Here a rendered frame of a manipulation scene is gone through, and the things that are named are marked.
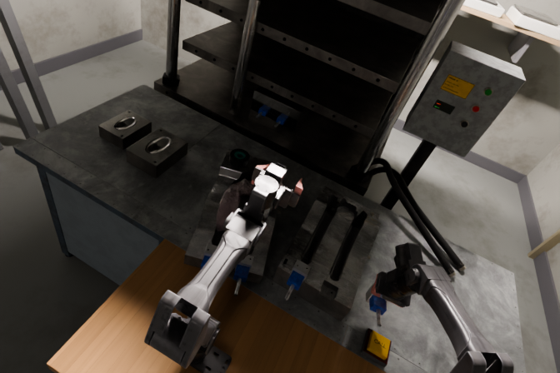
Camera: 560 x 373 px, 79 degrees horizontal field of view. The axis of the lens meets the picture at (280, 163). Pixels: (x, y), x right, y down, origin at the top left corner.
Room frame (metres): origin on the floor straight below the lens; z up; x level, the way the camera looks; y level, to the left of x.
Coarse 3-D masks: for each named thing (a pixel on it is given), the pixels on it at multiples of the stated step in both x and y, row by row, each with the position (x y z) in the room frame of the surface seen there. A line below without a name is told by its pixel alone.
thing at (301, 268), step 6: (300, 264) 0.65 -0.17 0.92; (306, 264) 0.66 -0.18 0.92; (294, 270) 0.63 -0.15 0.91; (300, 270) 0.63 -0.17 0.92; (306, 270) 0.64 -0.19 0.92; (294, 276) 0.61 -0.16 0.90; (300, 276) 0.62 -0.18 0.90; (306, 276) 0.62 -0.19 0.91; (288, 282) 0.59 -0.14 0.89; (294, 282) 0.59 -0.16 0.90; (300, 282) 0.60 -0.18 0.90; (294, 288) 0.59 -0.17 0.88; (288, 294) 0.55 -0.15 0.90
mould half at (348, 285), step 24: (336, 192) 1.10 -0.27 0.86; (312, 216) 0.88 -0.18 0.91; (336, 216) 0.90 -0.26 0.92; (336, 240) 0.82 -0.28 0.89; (360, 240) 0.84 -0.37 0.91; (288, 264) 0.66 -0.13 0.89; (312, 264) 0.69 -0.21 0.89; (360, 264) 0.76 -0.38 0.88; (288, 288) 0.62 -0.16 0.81; (312, 288) 0.61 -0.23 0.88; (336, 312) 0.58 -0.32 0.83
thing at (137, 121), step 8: (128, 112) 1.17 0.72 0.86; (112, 120) 1.09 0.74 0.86; (120, 120) 1.11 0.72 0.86; (128, 120) 1.14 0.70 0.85; (136, 120) 1.15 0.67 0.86; (144, 120) 1.16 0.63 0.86; (104, 128) 1.03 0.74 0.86; (112, 128) 1.04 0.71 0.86; (120, 128) 1.08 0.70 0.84; (128, 128) 1.07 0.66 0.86; (136, 128) 1.09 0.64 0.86; (144, 128) 1.12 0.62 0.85; (104, 136) 1.02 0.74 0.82; (112, 136) 1.01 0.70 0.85; (120, 136) 1.01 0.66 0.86; (128, 136) 1.03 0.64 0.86; (136, 136) 1.07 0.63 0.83; (144, 136) 1.12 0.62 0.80; (120, 144) 1.00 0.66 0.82; (128, 144) 1.03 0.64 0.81
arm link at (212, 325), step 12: (168, 324) 0.26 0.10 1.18; (180, 324) 0.26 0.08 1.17; (216, 324) 0.37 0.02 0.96; (156, 336) 0.23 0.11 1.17; (168, 336) 0.24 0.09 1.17; (180, 336) 0.24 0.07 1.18; (156, 348) 0.22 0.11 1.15; (168, 348) 0.22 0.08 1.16; (180, 348) 0.23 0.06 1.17; (180, 360) 0.21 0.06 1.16
